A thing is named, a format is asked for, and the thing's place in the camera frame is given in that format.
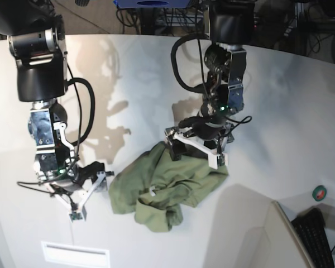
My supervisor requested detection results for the blue box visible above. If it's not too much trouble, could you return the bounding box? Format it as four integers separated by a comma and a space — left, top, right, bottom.
113, 0, 190, 8

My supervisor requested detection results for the white table slot plate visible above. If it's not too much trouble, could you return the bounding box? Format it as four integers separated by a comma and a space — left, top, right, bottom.
41, 241, 111, 267

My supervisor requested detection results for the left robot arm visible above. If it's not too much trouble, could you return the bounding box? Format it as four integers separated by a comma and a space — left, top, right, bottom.
165, 1, 256, 169

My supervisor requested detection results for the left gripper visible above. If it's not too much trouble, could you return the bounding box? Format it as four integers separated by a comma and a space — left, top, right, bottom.
165, 115, 236, 169

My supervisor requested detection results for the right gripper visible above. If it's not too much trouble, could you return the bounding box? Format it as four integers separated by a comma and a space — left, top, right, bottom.
39, 161, 113, 221

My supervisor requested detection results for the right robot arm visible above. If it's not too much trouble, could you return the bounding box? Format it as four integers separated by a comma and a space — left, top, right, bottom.
0, 1, 111, 221

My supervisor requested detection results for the black keyboard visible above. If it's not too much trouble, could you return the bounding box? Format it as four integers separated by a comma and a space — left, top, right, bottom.
291, 208, 335, 268

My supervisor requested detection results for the green t-shirt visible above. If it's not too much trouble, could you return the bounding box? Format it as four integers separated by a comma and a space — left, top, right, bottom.
108, 142, 228, 233

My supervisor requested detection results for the green tape roll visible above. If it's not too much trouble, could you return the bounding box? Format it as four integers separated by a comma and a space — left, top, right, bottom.
312, 185, 327, 202

